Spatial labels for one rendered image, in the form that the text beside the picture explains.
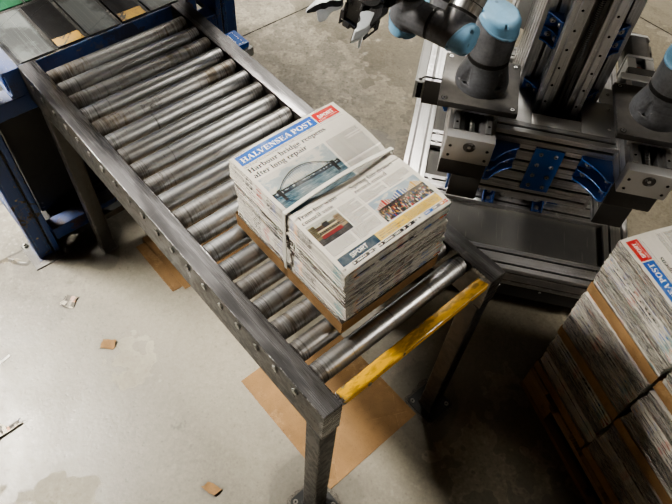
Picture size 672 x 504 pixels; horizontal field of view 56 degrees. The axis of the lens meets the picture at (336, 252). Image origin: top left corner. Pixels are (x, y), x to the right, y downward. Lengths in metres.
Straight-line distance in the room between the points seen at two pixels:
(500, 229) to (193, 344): 1.17
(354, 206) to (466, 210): 1.17
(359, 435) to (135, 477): 0.70
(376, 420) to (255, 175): 1.09
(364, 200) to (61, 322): 1.44
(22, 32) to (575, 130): 1.66
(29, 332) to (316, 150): 1.42
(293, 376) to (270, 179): 0.40
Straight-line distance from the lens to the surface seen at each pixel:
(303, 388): 1.28
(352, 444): 2.09
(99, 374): 2.27
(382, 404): 2.15
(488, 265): 1.49
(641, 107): 1.95
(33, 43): 2.12
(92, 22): 2.15
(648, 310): 1.62
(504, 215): 2.40
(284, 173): 1.29
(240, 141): 1.70
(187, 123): 1.75
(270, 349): 1.32
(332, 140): 1.35
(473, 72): 1.83
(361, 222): 1.21
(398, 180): 1.29
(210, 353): 2.23
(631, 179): 1.91
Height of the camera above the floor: 1.98
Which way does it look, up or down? 54 degrees down
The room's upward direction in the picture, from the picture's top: 5 degrees clockwise
